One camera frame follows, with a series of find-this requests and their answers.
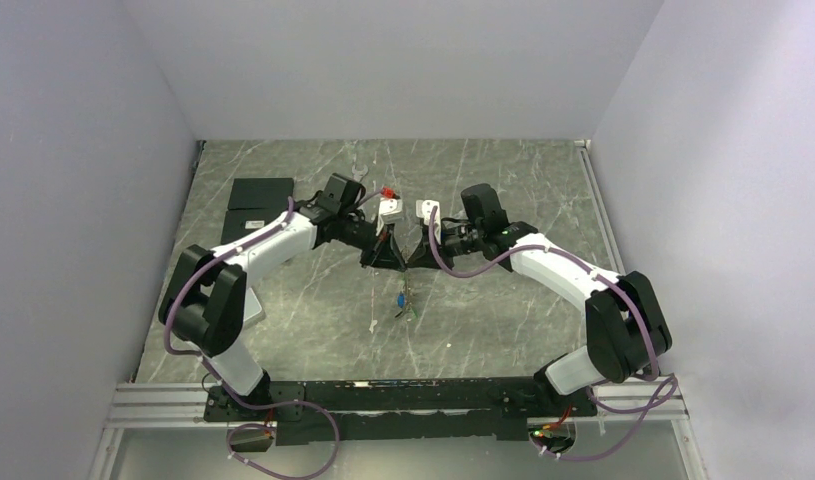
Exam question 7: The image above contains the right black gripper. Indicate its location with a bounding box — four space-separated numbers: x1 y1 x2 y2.
407 221 484 273

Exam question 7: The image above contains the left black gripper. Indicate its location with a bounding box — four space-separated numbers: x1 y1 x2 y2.
338 211 406 273

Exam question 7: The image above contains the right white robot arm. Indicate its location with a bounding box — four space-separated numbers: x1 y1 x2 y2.
407 183 672 415

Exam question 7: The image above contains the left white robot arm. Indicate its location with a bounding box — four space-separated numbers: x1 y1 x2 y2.
158 174 407 420

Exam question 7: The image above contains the silver open-end wrench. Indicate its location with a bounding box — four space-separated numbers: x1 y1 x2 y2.
351 164 368 182

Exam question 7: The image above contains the black flat box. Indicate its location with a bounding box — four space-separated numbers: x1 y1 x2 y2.
220 177 295 244

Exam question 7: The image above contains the grey white rectangular box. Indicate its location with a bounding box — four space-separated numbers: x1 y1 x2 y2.
243 288 264 329

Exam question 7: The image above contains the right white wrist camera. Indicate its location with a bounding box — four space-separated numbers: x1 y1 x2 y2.
415 199 441 229

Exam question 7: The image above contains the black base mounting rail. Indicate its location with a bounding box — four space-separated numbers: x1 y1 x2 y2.
203 376 597 446

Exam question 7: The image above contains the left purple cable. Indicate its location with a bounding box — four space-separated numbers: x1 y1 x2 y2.
163 189 390 478

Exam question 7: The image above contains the aluminium extrusion frame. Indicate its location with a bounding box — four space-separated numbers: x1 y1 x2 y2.
89 377 709 479

